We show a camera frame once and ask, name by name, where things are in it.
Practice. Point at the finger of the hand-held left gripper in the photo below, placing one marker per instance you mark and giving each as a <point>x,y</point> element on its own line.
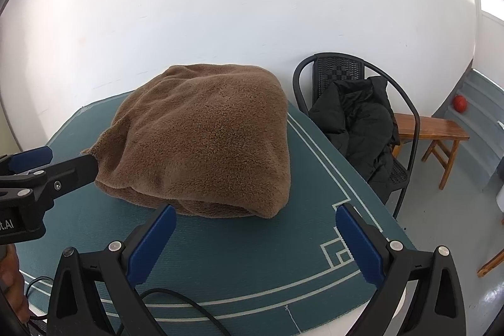
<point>71,174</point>
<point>29,159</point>

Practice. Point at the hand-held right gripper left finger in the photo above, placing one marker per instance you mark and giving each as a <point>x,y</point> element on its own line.
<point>153,241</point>

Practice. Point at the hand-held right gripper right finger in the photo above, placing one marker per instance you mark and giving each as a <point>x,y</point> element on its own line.
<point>360,245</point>

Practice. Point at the brown fleece jacket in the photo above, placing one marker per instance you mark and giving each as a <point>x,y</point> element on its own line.
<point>197,131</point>

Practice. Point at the person's left hand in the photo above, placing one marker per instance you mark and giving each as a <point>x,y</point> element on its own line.
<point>10,273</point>

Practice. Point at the teal mat with pale stripes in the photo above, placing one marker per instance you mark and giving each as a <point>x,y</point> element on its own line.
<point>236,253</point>

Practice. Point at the black padded jacket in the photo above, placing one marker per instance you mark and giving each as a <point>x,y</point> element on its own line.
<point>354,123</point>

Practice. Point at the wooden stool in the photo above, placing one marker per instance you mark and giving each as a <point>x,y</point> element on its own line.
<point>490,267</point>

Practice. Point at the wooden bench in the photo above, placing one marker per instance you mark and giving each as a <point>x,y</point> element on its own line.
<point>433,127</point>

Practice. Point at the white round container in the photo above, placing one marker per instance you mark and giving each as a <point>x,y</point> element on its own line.
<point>501,198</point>

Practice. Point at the grey-blue staircase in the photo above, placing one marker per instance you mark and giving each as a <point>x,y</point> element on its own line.
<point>476,139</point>

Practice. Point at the red ball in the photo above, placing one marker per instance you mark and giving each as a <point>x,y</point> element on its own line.
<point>460,103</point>

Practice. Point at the black mesh metal chair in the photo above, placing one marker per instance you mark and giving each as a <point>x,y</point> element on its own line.
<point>338,70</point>

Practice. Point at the white door with glass pane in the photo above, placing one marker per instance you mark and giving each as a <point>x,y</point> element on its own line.
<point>492,44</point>

